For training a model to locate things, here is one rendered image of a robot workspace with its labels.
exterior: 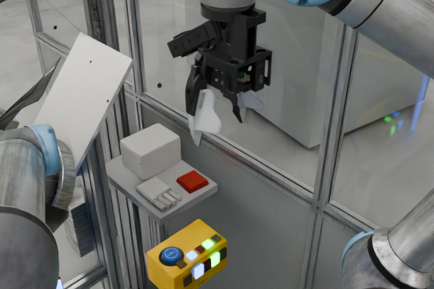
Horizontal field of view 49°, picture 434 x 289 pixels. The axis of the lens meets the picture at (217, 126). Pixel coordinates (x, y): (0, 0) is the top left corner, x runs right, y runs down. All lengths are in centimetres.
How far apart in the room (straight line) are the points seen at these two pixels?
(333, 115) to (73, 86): 71
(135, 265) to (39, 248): 194
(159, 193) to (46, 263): 117
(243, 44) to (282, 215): 94
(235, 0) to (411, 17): 22
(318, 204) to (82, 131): 66
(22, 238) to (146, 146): 124
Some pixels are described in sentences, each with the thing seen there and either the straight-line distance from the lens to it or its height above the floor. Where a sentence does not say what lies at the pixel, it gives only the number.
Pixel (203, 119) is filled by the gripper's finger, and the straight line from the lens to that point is 68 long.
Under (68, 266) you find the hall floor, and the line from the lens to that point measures 260.
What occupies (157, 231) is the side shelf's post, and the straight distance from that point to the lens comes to 180.
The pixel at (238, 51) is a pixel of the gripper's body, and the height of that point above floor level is 163.
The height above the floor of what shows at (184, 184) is 88.
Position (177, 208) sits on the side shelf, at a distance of 152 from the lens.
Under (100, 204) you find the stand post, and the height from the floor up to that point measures 88.
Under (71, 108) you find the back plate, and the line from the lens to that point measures 137.
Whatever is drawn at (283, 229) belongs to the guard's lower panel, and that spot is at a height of 81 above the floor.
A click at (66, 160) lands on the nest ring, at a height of 115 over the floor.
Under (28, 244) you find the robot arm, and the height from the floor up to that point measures 162.
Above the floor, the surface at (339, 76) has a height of 138.
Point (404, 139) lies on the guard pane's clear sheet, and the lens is 113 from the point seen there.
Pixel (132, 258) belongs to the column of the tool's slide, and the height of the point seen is 21.
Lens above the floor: 188
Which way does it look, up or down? 33 degrees down
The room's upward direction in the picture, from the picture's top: straight up
